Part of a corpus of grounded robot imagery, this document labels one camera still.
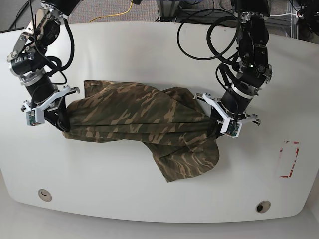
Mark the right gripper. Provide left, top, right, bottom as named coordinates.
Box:
left=21, top=85, right=80, bottom=131

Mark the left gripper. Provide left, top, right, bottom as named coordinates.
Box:
left=193, top=93, right=261, bottom=138

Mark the camouflage t-shirt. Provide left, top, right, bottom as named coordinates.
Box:
left=64, top=80, right=219, bottom=182

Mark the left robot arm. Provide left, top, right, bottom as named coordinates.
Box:
left=196, top=0, right=272, bottom=138

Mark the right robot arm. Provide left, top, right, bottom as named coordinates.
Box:
left=7, top=0, right=80, bottom=132

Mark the red tape rectangle marking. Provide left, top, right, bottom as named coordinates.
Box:
left=277, top=141, right=300, bottom=178

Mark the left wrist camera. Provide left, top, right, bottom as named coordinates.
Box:
left=220, top=118, right=242, bottom=138

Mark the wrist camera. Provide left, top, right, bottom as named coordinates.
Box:
left=220, top=118, right=242, bottom=138
left=26, top=108, right=45, bottom=126

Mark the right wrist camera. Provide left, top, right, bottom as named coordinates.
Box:
left=26, top=108, right=45, bottom=126

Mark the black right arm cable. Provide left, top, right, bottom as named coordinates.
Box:
left=37, top=19, right=75, bottom=85

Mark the left table cable grommet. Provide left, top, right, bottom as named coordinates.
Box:
left=38, top=189, right=52, bottom=202

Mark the table cable grommet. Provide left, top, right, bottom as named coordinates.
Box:
left=255, top=201, right=271, bottom=214
left=38, top=189, right=52, bottom=202

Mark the right table cable grommet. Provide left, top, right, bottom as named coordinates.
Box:
left=255, top=201, right=271, bottom=214

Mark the black looped cable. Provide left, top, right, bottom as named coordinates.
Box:
left=177, top=8, right=244, bottom=61

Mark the aluminium frame stand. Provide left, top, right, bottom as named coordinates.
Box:
left=156, top=0, right=194, bottom=22

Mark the yellow cable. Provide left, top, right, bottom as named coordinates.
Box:
left=89, top=0, right=132, bottom=23

